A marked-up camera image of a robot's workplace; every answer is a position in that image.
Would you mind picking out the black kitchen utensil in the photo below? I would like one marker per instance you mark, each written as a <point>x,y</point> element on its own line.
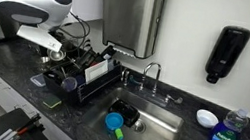
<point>108,52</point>

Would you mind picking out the sink drain strainer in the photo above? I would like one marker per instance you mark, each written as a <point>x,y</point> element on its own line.
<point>139,126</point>

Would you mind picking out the black marker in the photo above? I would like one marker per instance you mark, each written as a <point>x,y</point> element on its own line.
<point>30,122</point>

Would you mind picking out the white marker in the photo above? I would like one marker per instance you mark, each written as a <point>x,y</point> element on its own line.
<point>6,135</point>

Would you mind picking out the steel bowl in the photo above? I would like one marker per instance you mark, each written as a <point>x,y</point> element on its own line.
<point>56,55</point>

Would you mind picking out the red marker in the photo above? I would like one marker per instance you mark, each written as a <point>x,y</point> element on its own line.
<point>26,129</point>

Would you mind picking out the white cutting board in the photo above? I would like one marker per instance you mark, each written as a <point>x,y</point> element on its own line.
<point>96,71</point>

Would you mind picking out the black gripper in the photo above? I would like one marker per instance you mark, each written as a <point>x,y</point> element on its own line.
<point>64,43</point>

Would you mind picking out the steel paper towel dispenser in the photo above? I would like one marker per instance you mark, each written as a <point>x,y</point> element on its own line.
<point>130,13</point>

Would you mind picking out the small steel cup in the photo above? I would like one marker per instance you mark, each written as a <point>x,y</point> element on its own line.
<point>44,59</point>

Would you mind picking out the black dish rack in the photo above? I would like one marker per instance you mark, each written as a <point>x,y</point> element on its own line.
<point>95,87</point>

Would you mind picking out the blue cup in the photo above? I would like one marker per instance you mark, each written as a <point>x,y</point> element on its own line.
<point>80,80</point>

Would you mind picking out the chrome sink faucet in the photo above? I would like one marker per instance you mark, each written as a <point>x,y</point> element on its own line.
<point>156,80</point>

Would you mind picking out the small white bowl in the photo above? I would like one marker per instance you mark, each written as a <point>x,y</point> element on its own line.
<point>206,119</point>

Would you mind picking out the black tray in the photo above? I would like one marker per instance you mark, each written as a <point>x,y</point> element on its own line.
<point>5,122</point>

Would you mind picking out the blue dish soap bottle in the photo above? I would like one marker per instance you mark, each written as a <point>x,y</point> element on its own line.
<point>224,138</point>

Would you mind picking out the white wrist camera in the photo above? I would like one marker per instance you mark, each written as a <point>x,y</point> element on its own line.
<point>39,37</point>

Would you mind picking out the teal dish brush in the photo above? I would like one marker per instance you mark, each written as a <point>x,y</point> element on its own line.
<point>135,80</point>

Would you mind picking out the clear plastic lid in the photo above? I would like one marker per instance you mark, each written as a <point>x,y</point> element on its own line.
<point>38,80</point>

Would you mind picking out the black wall soap dispenser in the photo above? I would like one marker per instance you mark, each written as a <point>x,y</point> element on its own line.
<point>227,49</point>

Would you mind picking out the black plastic container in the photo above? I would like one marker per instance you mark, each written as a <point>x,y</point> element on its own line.
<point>125,110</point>

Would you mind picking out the green yellow sponge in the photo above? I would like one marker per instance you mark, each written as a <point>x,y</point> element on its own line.
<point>51,101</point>

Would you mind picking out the clear drinking glass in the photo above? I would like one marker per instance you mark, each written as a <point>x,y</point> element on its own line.
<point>68,84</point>

